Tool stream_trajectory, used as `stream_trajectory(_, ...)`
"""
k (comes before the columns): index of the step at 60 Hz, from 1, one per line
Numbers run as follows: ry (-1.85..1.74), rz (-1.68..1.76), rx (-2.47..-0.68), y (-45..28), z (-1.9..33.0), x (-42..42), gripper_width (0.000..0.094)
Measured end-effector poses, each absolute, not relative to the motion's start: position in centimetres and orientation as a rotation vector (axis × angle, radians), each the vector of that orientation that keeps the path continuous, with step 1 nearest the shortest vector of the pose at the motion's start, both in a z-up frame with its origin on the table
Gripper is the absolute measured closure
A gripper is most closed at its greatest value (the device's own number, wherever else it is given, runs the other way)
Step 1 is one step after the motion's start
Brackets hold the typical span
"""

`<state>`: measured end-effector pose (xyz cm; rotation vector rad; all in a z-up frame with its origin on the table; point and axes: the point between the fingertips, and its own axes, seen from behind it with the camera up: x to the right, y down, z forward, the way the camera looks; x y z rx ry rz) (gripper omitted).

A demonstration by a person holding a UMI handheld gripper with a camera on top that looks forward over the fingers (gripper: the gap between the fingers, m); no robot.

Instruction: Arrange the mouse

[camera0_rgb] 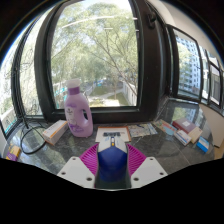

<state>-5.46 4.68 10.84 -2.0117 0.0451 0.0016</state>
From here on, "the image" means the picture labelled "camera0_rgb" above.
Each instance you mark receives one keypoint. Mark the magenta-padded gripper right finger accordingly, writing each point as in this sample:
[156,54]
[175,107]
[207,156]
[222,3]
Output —
[146,169]

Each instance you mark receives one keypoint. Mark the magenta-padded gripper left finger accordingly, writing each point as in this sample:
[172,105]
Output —
[80,169]

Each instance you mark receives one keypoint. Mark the blue and white computer mouse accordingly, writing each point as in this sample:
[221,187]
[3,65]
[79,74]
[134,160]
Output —
[112,163]

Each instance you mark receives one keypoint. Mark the printed pamphlet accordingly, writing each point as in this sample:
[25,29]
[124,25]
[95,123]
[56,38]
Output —
[141,130]

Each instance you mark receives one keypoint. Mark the white card with orange border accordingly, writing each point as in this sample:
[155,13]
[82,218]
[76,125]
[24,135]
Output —
[101,132]

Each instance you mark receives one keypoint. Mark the beige cardboard box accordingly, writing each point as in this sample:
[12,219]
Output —
[54,132]

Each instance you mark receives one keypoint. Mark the light blue booklet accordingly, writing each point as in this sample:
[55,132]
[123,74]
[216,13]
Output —
[164,126]

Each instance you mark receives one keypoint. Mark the white book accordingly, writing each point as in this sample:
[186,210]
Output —
[182,137]

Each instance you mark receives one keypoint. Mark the purple detergent bottle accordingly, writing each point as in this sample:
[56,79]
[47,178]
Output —
[77,113]

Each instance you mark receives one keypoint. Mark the blue and white box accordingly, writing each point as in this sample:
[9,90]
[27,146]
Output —
[203,144]

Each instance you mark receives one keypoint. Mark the yellow and purple box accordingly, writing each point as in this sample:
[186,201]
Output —
[13,153]

